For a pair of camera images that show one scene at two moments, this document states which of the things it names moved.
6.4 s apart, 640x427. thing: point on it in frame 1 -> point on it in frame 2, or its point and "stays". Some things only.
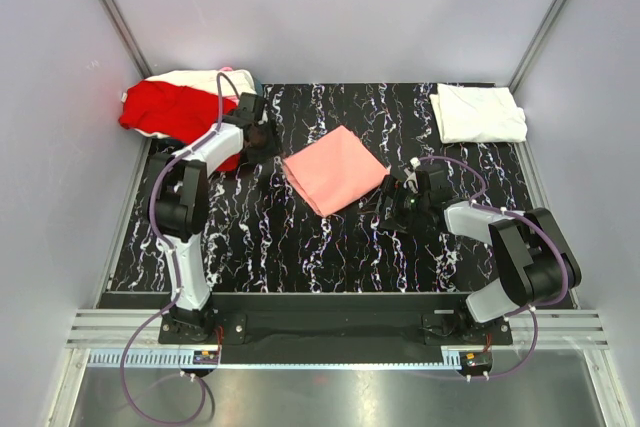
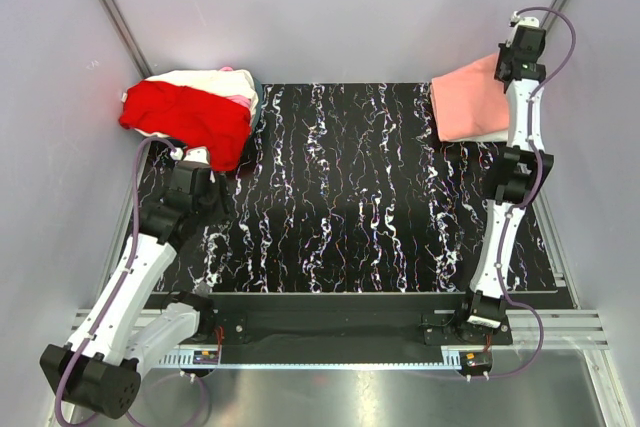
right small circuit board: [476, 360] stays
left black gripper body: [268, 144] -> [218, 203]
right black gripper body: [406, 207] -> [504, 55]
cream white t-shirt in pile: [244, 81] stays
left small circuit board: [205, 357] stays
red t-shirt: [175, 111] stays
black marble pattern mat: [257, 235] stays
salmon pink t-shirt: [335, 170] -> [471, 100]
